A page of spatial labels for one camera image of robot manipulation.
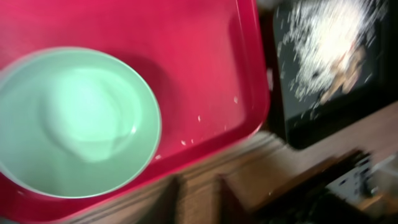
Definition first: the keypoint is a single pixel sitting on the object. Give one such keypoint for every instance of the rice and food scraps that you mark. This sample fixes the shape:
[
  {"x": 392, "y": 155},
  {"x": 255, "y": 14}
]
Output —
[{"x": 330, "y": 40}]

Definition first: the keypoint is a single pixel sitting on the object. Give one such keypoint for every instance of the red plastic tray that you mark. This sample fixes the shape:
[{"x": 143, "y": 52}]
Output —
[{"x": 203, "y": 59}]

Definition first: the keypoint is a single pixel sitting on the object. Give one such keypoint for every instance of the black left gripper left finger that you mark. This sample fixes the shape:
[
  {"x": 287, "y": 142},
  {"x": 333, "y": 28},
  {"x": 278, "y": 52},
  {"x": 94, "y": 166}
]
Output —
[{"x": 164, "y": 209}]

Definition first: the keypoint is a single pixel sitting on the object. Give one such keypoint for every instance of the mint green bowl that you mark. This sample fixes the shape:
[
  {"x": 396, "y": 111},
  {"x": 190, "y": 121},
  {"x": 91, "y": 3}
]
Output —
[{"x": 75, "y": 122}]

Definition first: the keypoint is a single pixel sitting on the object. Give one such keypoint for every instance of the black waste tray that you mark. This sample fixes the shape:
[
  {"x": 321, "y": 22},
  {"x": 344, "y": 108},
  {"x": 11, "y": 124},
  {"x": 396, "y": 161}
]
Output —
[{"x": 301, "y": 123}]

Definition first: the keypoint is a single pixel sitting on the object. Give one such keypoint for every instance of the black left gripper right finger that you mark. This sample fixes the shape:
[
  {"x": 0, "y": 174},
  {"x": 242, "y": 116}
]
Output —
[{"x": 326, "y": 193}]

